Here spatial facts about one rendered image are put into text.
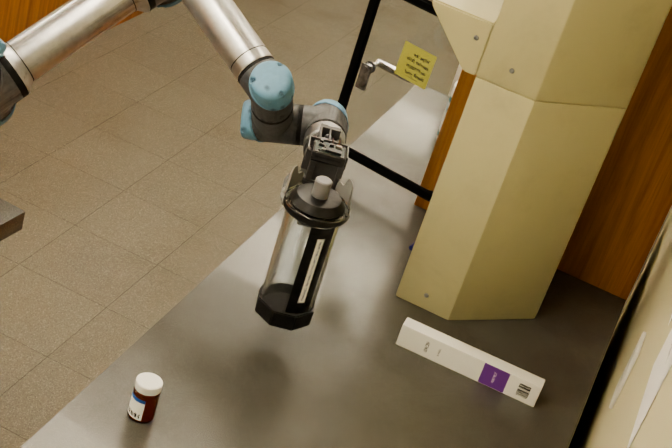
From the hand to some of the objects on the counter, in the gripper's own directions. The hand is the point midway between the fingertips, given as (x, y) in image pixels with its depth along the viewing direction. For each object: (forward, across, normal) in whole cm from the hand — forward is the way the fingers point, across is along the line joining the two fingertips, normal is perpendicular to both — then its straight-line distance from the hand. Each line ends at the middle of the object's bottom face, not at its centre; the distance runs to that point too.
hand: (313, 213), depth 204 cm
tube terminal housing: (-34, +38, +25) cm, 57 cm away
